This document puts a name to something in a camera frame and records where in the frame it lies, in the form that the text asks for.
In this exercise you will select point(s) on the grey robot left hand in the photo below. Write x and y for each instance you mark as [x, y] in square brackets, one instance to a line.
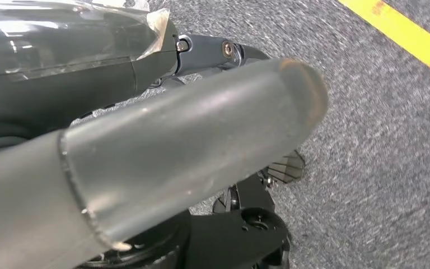
[144, 148]

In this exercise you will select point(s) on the black robot lower body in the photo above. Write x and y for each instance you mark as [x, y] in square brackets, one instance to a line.
[230, 237]

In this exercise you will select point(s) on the yellow floor tape square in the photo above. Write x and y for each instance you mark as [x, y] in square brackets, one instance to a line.
[408, 33]

